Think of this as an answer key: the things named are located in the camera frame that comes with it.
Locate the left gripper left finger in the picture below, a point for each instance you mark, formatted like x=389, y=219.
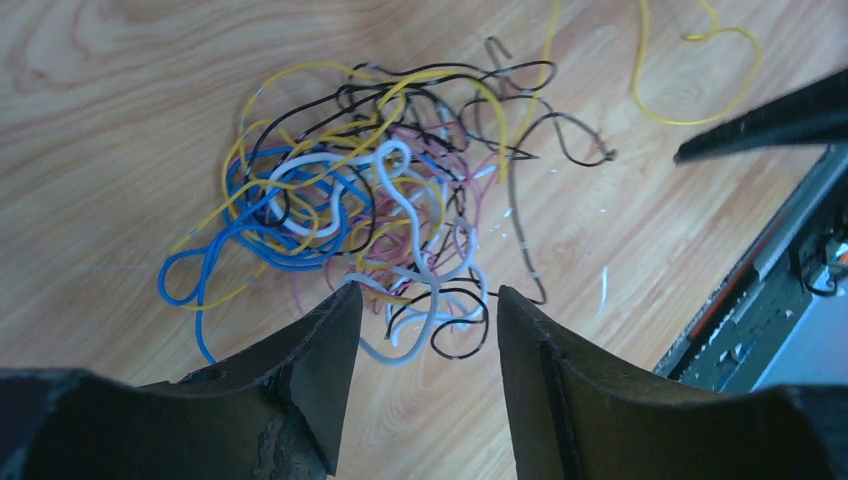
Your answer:
x=274, y=410

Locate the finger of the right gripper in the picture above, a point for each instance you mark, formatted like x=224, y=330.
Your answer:
x=815, y=114

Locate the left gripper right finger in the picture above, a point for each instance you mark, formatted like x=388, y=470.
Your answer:
x=577, y=411

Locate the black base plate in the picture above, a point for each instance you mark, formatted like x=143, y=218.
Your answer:
x=780, y=314

